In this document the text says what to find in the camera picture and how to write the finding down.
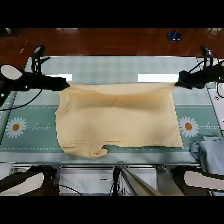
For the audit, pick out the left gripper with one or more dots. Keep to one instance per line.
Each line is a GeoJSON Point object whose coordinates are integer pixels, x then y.
{"type": "Point", "coordinates": [55, 83]}

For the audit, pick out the blue round object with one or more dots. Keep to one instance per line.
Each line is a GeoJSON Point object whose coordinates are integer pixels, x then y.
{"type": "Point", "coordinates": [174, 35]}

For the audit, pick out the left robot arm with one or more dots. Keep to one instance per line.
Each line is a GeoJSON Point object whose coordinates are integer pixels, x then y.
{"type": "Point", "coordinates": [20, 80]}

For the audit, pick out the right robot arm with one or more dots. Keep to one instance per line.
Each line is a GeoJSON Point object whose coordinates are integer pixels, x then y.
{"type": "Point", "coordinates": [213, 75]}

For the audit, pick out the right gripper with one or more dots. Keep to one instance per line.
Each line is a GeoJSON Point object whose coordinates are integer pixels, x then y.
{"type": "Point", "coordinates": [188, 80]}

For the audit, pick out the silver frame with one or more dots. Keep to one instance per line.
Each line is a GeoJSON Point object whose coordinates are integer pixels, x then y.
{"type": "Point", "coordinates": [140, 181]}

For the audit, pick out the light blue garment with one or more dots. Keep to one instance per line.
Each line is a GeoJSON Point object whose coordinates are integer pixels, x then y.
{"type": "Point", "coordinates": [210, 153]}

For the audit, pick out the yellow T-shirt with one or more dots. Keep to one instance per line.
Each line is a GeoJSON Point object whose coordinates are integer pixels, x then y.
{"type": "Point", "coordinates": [116, 116]}

